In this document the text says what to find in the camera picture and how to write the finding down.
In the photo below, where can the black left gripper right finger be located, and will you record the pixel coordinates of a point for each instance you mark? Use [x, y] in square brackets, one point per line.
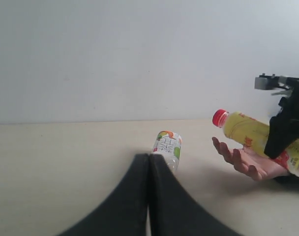
[172, 211]

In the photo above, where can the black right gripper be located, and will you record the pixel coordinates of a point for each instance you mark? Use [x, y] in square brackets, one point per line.
[284, 127]

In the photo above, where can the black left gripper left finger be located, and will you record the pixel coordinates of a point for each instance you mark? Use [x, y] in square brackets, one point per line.
[124, 211]

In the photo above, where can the yellow bottle red cap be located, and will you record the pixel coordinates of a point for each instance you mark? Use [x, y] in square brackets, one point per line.
[254, 134]

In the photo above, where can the black sleeved forearm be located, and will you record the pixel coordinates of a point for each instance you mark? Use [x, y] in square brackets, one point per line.
[289, 180]

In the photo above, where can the clear bottle fruit label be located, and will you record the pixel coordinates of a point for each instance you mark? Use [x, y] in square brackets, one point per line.
[168, 144]

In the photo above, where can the open bare human hand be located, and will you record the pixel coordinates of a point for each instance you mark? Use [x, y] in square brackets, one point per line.
[247, 162]

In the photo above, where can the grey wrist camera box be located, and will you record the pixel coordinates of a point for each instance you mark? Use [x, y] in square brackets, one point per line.
[270, 83]

